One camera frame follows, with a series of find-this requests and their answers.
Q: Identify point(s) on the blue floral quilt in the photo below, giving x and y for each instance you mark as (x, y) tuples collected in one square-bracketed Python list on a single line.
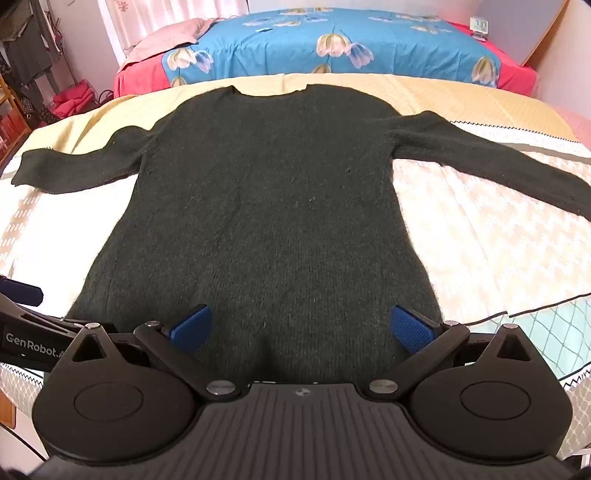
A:
[(295, 41)]

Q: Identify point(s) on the pale floral curtain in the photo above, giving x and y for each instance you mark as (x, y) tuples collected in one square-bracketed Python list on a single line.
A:
[(138, 23)]

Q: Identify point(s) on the dark green knit sweater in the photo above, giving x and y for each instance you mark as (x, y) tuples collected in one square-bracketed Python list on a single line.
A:
[(258, 207)]

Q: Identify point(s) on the yellow patterned blanket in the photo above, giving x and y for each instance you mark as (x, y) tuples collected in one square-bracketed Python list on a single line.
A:
[(461, 230)]

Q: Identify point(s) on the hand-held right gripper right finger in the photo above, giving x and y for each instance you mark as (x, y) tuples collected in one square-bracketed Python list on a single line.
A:
[(411, 328)]

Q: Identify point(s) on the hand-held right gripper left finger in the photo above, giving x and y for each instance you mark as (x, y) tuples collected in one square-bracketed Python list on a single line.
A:
[(191, 325)]

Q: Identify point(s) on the white digital clock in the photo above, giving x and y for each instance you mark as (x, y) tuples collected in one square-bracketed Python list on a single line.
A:
[(478, 26)]

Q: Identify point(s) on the hanging dark clothes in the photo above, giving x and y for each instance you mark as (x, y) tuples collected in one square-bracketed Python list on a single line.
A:
[(27, 50)]

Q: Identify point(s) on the red clothes pile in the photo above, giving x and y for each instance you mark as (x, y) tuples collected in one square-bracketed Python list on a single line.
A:
[(74, 99)]

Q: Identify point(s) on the wooden board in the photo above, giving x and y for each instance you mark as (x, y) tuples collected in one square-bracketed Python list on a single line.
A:
[(549, 32)]

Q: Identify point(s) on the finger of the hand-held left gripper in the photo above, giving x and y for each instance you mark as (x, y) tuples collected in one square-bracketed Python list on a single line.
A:
[(21, 293)]

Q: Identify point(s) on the pink folded blanket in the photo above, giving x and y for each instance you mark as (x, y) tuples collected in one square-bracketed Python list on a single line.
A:
[(171, 39)]

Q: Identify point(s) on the wooden shelf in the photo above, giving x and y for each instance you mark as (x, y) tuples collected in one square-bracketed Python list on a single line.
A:
[(11, 120)]

